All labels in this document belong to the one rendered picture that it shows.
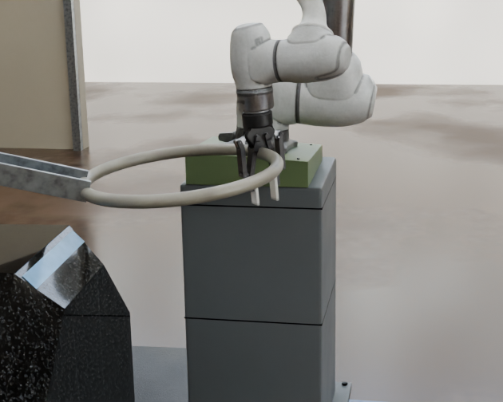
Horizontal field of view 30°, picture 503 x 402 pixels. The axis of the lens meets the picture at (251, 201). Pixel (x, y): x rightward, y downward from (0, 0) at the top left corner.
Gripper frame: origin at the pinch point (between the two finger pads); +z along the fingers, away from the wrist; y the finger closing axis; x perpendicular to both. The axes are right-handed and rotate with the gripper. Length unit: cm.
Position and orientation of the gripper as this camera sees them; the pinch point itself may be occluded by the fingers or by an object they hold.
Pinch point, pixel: (264, 189)
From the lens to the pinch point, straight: 238.7
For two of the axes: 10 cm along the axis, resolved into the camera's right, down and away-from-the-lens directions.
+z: 1.0, 9.6, 2.7
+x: 4.8, 1.9, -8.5
